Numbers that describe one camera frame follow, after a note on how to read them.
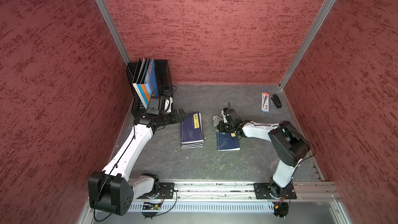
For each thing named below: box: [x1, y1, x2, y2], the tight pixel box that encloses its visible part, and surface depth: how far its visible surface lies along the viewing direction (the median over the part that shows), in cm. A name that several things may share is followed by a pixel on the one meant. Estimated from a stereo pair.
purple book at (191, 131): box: [180, 110, 205, 149], surface depth 91 cm
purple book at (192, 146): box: [180, 143, 204, 149], surface depth 90 cm
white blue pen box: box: [261, 91, 269, 114], surface depth 111 cm
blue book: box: [216, 132, 241, 151], surface depth 91 cm
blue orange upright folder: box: [144, 57, 160, 97], surface depth 89 cm
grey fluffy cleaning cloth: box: [212, 115, 224, 132], surface depth 97 cm
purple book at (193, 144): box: [180, 139, 205, 149], surface depth 89 cm
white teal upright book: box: [132, 57, 151, 110], surface depth 85 cm
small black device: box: [271, 93, 282, 109], surface depth 109 cm
